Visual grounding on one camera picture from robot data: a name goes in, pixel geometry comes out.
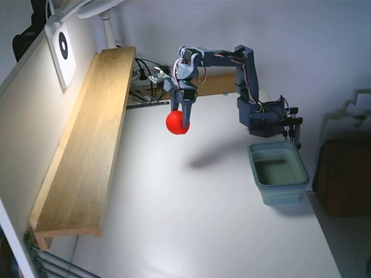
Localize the blue-grey gripper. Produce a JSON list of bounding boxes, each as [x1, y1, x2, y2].
[[163, 78, 199, 130]]

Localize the red ball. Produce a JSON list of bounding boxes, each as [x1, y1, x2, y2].
[[165, 109, 191, 136]]

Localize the grey plastic container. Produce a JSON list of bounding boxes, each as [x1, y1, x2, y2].
[[247, 141, 310, 207]]

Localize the wooden back board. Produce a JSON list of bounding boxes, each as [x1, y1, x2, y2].
[[162, 72, 247, 101]]

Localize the long wooden shelf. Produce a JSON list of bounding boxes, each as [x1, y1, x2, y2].
[[28, 46, 137, 251]]

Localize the black table clamp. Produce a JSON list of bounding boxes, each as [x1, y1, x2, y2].
[[282, 116, 304, 150]]

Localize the white device with black circle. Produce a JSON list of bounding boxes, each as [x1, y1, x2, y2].
[[45, 21, 78, 89]]

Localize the cream partition panel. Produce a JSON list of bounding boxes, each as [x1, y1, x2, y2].
[[0, 17, 105, 278]]

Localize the dark brown cabinet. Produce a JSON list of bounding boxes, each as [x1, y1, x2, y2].
[[315, 138, 371, 217]]

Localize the power strip with cables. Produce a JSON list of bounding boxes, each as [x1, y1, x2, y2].
[[134, 57, 169, 102]]

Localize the metal shelf bracket rail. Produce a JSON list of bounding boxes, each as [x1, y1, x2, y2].
[[126, 89, 170, 110]]

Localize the small wrist camera board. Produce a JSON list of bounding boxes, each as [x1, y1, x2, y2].
[[148, 68, 169, 85]]

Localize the white lamp post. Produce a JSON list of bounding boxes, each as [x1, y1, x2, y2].
[[100, 13, 117, 49]]

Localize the metal frame rails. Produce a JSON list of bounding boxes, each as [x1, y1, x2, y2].
[[23, 228, 96, 278]]

